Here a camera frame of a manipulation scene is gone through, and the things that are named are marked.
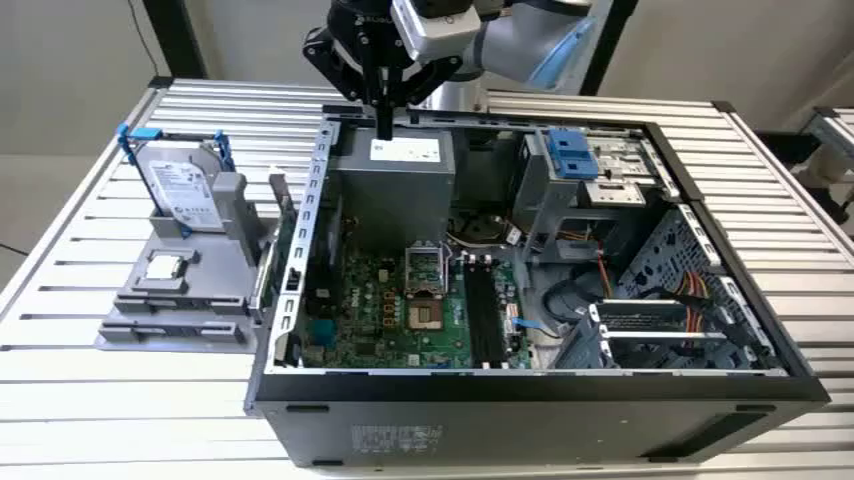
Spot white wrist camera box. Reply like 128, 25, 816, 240
389, 0, 483, 62

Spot dark round fan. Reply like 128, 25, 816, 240
459, 212, 519, 245

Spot silver CPU chip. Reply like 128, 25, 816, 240
143, 252, 187, 280

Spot metal disk bay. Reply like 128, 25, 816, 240
552, 297, 735, 371

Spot red yellow wire bundle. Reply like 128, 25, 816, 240
670, 269, 712, 351

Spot black RAM slot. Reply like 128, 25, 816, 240
478, 253, 510, 370
463, 253, 494, 370

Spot blue plastic drive latch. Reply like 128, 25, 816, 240
544, 128, 600, 180

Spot thin black wall wire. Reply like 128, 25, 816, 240
129, 0, 161, 77

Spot metal socket cover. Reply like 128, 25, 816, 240
404, 242, 447, 299

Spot green motherboard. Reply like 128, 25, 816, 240
303, 248, 536, 371

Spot CPU socket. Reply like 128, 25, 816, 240
405, 298, 447, 332

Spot black coiled cable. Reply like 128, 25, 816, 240
540, 277, 599, 329

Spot wire locking lever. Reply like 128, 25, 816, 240
439, 249, 466, 297

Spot orange wire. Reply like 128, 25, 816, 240
595, 249, 614, 301

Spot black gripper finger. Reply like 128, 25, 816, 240
384, 55, 463, 141
301, 27, 387, 141

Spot green graphics card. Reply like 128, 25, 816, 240
252, 164, 300, 314

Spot neighbouring slat table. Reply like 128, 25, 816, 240
790, 105, 854, 226

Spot black frame post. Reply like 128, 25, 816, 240
143, 0, 208, 81
578, 0, 642, 97

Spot black open PC case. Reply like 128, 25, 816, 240
243, 103, 832, 469

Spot grey power supply unit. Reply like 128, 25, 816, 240
329, 127, 459, 251

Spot hard disk in blue carrier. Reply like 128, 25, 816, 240
116, 124, 235, 236

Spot grey parts rack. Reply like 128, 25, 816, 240
92, 172, 281, 354

